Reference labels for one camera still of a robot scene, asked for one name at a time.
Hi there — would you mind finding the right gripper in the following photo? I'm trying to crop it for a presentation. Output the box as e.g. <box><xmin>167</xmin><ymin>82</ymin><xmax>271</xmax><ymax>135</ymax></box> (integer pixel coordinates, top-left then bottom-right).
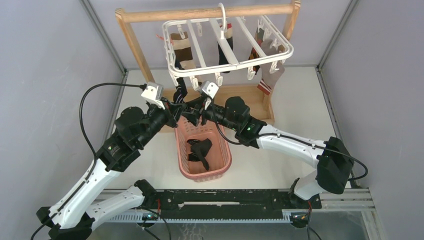
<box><xmin>182</xmin><ymin>95</ymin><xmax>240</xmax><ymax>131</ymax></box>

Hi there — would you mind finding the plain black sock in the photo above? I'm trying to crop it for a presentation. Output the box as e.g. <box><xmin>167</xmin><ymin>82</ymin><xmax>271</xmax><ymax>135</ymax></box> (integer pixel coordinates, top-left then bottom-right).
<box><xmin>190</xmin><ymin>138</ymin><xmax>213</xmax><ymax>171</ymax></box>

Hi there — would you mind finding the black white striped sock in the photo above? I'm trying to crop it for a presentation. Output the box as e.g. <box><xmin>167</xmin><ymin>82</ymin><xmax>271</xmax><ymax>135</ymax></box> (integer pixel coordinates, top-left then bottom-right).
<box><xmin>187</xmin><ymin>139</ymin><xmax>201</xmax><ymax>162</ymax></box>

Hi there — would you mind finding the white plastic clip hanger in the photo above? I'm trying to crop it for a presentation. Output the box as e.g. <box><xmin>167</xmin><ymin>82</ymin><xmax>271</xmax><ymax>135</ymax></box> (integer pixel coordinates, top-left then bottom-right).
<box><xmin>162</xmin><ymin>3</ymin><xmax>294</xmax><ymax>90</ymax></box>

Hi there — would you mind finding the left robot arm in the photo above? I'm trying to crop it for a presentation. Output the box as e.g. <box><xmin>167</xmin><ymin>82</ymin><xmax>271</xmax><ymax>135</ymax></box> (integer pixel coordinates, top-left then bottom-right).
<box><xmin>36</xmin><ymin>98</ymin><xmax>187</xmax><ymax>240</ymax></box>

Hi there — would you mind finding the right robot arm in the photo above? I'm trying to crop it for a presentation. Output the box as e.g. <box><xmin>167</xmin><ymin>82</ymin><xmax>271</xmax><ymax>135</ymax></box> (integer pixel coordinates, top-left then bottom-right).
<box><xmin>182</xmin><ymin>96</ymin><xmax>355</xmax><ymax>208</ymax></box>

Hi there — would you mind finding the navy dark sock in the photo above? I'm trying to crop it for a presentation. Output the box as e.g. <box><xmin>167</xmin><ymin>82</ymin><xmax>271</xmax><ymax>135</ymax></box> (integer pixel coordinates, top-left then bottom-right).
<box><xmin>174</xmin><ymin>58</ymin><xmax>184</xmax><ymax>71</ymax></box>

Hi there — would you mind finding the pink plastic basket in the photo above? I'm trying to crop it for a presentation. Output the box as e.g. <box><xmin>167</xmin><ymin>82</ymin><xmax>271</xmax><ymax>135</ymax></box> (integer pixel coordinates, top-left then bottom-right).
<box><xmin>175</xmin><ymin>116</ymin><xmax>232</xmax><ymax>182</ymax></box>

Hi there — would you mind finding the brown beige striped sock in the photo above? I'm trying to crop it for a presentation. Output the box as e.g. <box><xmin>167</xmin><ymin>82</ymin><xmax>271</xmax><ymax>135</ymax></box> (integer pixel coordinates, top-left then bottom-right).
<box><xmin>170</xmin><ymin>31</ymin><xmax>196</xmax><ymax>70</ymax></box>

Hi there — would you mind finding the black red cuff sock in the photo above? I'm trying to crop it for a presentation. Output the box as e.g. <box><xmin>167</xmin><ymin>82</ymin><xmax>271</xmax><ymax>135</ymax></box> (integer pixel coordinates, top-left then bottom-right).
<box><xmin>217</xmin><ymin>23</ymin><xmax>234</xmax><ymax>66</ymax></box>

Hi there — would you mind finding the wooden hanging rack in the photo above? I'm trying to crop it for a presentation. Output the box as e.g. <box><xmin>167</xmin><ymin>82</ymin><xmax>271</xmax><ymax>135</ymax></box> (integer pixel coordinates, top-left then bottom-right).
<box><xmin>115</xmin><ymin>0</ymin><xmax>301</xmax><ymax>124</ymax></box>

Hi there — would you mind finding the brown patterned sock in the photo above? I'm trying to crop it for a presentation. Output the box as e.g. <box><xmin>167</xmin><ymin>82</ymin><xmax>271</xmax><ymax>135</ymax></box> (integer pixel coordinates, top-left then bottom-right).
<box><xmin>248</xmin><ymin>28</ymin><xmax>266</xmax><ymax>74</ymax></box>

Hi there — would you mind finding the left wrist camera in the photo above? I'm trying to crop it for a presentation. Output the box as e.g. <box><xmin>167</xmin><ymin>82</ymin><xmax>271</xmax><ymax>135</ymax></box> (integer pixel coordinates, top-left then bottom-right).
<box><xmin>141</xmin><ymin>82</ymin><xmax>165</xmax><ymax>110</ymax></box>

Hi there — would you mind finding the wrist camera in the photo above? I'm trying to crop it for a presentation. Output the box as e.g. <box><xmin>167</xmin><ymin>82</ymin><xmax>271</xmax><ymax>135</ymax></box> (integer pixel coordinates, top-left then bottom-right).
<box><xmin>198</xmin><ymin>80</ymin><xmax>219</xmax><ymax>110</ymax></box>
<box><xmin>141</xmin><ymin>82</ymin><xmax>165</xmax><ymax>110</ymax></box>

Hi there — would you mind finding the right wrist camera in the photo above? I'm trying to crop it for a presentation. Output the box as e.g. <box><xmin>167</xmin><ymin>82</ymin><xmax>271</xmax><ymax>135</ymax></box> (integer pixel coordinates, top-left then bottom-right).
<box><xmin>198</xmin><ymin>80</ymin><xmax>219</xmax><ymax>110</ymax></box>

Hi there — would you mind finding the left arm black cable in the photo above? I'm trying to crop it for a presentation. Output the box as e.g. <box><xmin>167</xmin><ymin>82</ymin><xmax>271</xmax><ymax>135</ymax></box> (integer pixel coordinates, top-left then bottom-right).
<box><xmin>30</xmin><ymin>82</ymin><xmax>147</xmax><ymax>240</ymax></box>

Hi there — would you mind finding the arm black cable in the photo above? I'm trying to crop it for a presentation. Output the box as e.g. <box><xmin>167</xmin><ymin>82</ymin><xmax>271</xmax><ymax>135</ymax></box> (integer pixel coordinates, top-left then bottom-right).
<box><xmin>30</xmin><ymin>82</ymin><xmax>147</xmax><ymax>240</ymax></box>
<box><xmin>211</xmin><ymin>112</ymin><xmax>369</xmax><ymax>182</ymax></box>

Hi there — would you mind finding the black mounting rail base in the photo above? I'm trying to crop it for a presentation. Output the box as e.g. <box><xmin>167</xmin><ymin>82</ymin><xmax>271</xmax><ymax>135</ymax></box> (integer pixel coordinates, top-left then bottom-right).
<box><xmin>85</xmin><ymin>188</ymin><xmax>322</xmax><ymax>223</ymax></box>

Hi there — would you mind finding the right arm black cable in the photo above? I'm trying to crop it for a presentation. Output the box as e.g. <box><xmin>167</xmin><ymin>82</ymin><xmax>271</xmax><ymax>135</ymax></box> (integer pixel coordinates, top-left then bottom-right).
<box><xmin>211</xmin><ymin>112</ymin><xmax>369</xmax><ymax>182</ymax></box>

